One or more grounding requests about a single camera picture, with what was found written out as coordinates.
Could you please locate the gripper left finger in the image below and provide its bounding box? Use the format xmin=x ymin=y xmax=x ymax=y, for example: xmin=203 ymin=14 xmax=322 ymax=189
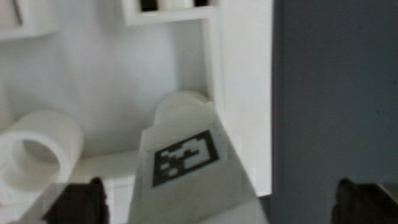
xmin=42 ymin=177 xmax=111 ymax=224

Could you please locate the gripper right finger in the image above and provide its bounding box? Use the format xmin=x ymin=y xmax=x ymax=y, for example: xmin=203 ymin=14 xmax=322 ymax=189
xmin=333 ymin=178 xmax=398 ymax=224

